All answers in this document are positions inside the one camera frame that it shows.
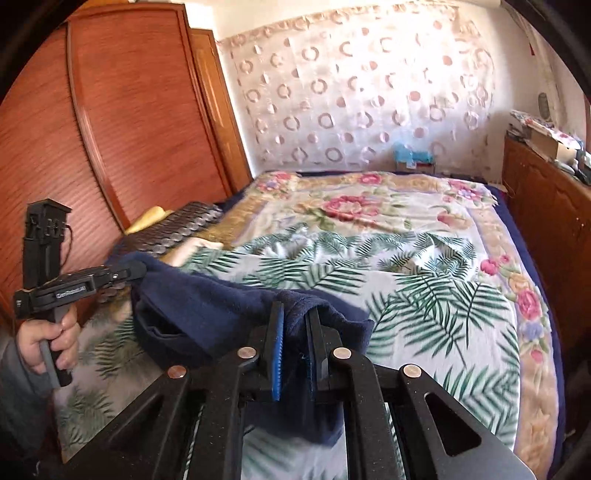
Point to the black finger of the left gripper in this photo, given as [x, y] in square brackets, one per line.
[127, 272]

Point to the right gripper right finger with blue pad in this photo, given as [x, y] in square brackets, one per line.
[400, 423]

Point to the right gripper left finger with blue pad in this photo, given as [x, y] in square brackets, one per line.
[188, 424]

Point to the navy printed t-shirt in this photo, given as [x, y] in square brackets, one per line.
[193, 320]

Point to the grey sleeved left forearm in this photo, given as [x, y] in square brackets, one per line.
[25, 398]

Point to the person's left hand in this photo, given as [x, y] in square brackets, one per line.
[62, 337]

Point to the floral bed blanket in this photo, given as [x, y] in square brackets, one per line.
[439, 266]

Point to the wooden louvred wardrobe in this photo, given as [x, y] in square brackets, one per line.
[123, 107]

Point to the blue tissue box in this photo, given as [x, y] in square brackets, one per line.
[408, 160]

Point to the wooden side cabinet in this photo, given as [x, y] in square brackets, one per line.
[552, 212]

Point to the pink circle sheer curtain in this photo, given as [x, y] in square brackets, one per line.
[337, 89]

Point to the cardboard box on cabinet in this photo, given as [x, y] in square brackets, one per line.
[551, 149]

